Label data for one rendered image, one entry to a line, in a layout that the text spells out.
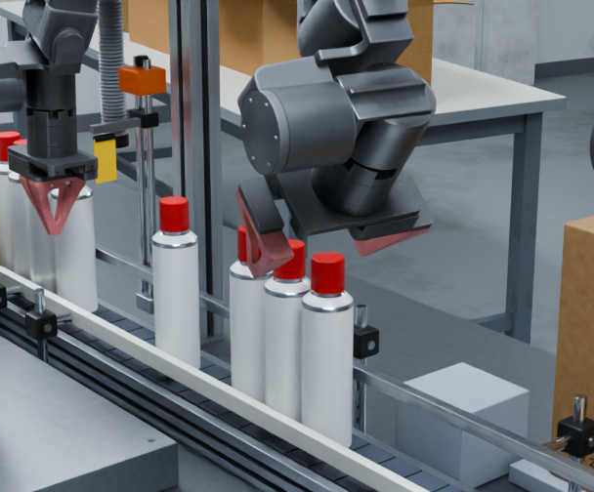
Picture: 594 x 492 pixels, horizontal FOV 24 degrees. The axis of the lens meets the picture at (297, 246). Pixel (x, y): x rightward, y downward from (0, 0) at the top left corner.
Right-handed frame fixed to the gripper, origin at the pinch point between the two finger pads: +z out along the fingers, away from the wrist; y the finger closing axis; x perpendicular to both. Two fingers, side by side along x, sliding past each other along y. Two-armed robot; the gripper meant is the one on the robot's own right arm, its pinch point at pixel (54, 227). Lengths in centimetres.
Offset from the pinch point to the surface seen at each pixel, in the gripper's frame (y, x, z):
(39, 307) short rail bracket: -1.3, -1.6, 10.1
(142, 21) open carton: -212, 150, 20
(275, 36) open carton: -130, 136, 10
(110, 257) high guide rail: -4.4, 10.3, 6.9
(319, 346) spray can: 42.5, 5.1, 1.8
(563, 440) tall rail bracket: 66, 14, 5
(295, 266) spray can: 36.9, 6.3, -4.5
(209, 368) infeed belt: 17.3, 10.0, 14.4
